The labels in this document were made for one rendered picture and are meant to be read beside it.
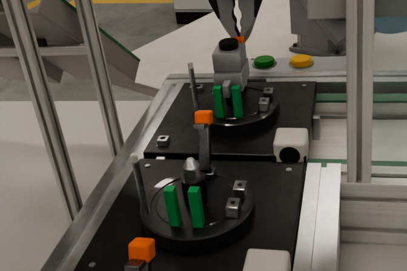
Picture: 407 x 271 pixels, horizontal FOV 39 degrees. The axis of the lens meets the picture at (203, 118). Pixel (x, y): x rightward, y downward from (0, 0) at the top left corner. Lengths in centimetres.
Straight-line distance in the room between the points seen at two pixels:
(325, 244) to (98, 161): 53
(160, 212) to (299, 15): 80
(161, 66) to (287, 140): 68
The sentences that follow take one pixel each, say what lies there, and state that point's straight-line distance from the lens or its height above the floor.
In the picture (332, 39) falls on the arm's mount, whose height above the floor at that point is 91.
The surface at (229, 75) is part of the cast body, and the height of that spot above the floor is 105.
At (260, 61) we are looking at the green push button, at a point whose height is 97.
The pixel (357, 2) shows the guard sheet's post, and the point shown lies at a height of 120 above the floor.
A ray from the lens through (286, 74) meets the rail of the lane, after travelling 106.
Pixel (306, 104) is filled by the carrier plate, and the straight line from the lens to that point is 93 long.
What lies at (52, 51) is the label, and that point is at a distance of 92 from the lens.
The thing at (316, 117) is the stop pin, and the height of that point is 97.
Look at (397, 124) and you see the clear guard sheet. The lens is 73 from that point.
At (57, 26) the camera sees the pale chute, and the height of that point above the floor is 116.
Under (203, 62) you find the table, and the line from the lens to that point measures 141.
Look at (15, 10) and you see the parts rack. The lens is 70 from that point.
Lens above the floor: 140
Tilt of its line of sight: 28 degrees down
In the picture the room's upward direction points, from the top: 8 degrees counter-clockwise
